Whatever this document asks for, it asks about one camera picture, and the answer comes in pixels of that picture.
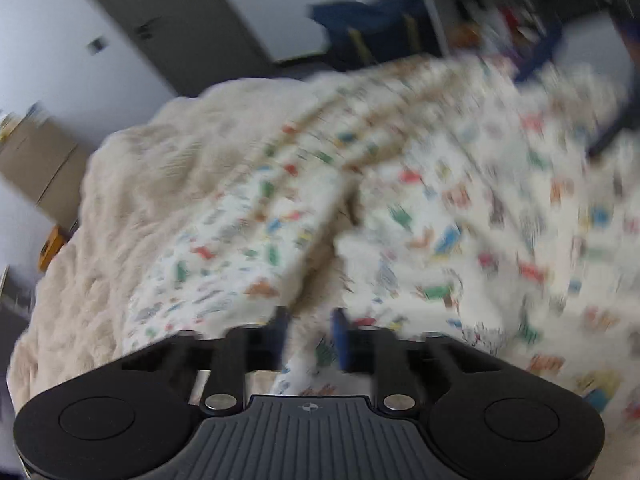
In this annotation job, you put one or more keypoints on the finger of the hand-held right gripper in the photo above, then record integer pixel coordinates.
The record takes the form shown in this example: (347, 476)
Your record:
(627, 85)
(542, 50)

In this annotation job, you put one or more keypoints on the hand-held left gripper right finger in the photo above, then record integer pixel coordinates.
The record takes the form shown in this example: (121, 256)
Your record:
(341, 342)

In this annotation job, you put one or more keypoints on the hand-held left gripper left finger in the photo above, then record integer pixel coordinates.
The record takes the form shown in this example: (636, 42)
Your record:
(280, 332)

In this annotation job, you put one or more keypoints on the dog print fitted sheet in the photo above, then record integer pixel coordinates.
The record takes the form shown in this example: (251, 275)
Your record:
(450, 185)

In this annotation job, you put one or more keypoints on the blue bag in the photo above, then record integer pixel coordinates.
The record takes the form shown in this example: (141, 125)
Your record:
(370, 25)

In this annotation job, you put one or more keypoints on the cream fluffy blanket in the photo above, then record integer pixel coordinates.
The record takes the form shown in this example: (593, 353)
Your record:
(125, 200)

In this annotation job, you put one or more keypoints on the orange box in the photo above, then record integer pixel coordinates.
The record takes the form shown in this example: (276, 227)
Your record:
(52, 247)

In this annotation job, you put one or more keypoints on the beige small fridge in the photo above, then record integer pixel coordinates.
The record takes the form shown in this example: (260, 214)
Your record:
(40, 165)

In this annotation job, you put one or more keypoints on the grey door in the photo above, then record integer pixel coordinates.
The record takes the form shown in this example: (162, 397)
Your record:
(190, 20)

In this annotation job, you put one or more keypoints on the dark wall switch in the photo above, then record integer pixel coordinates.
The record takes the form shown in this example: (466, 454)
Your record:
(97, 46)

